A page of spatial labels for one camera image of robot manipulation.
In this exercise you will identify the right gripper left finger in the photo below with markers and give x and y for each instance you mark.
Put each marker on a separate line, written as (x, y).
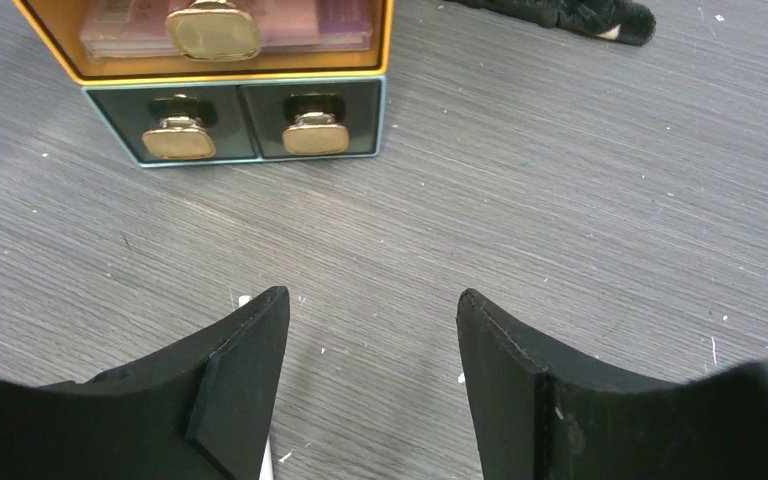
(200, 408)

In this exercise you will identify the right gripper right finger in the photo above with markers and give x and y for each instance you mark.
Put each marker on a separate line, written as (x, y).
(542, 409)

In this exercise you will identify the small drawer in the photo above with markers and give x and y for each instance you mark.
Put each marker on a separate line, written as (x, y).
(319, 119)
(161, 125)

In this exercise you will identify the orange drawer organizer box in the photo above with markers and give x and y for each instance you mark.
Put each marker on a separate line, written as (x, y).
(183, 83)

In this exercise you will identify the white silver pencil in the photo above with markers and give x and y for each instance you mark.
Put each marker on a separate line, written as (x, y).
(266, 471)

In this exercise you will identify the pink holographic eyeshadow palette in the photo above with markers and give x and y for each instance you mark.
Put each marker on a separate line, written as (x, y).
(224, 30)

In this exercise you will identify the black floral plush blanket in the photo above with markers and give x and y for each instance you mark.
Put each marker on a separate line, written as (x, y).
(623, 21)

